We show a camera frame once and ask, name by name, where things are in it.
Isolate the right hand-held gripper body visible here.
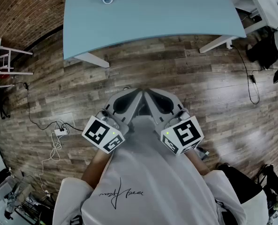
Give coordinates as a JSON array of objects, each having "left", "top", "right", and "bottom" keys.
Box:
[{"left": 154, "top": 103, "right": 204, "bottom": 157}]

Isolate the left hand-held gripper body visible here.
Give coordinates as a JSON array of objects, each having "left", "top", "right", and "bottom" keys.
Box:
[{"left": 82, "top": 102, "right": 130, "bottom": 154}]

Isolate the person's left forearm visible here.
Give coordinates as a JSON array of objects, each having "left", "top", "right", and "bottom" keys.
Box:
[{"left": 81, "top": 148, "right": 114, "bottom": 188}]

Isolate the person's right forearm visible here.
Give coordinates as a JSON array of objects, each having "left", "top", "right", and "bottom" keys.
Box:
[{"left": 185, "top": 149, "right": 211, "bottom": 176}]

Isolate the white table leg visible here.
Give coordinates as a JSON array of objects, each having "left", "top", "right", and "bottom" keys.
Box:
[
  {"left": 199, "top": 35, "right": 236, "bottom": 54},
  {"left": 73, "top": 52, "right": 110, "bottom": 68}
]

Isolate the person's white shirt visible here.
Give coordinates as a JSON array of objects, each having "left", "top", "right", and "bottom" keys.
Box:
[{"left": 52, "top": 115, "right": 268, "bottom": 225}]

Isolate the black tripod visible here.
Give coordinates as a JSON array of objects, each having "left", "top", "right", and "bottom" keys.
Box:
[{"left": 0, "top": 94, "right": 11, "bottom": 120}]

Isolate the black bag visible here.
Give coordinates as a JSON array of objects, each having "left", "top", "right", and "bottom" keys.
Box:
[{"left": 245, "top": 26, "right": 278, "bottom": 69}]

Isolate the pile of equipment clutter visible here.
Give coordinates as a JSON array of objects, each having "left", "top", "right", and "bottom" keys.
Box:
[{"left": 0, "top": 167, "right": 56, "bottom": 225}]

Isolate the white chair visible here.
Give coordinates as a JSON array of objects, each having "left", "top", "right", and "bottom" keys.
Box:
[{"left": 0, "top": 38, "right": 34, "bottom": 89}]

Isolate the white side table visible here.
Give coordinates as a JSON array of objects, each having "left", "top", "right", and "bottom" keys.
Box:
[{"left": 223, "top": 0, "right": 278, "bottom": 31}]

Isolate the white cable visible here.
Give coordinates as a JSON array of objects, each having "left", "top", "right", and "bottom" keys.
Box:
[{"left": 40, "top": 120, "right": 70, "bottom": 193}]

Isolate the black floor cable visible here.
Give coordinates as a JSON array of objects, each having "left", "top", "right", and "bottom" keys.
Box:
[{"left": 11, "top": 82, "right": 83, "bottom": 131}]

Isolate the black cable with adapter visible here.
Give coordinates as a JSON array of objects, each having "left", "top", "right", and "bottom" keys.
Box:
[{"left": 229, "top": 44, "right": 261, "bottom": 105}]

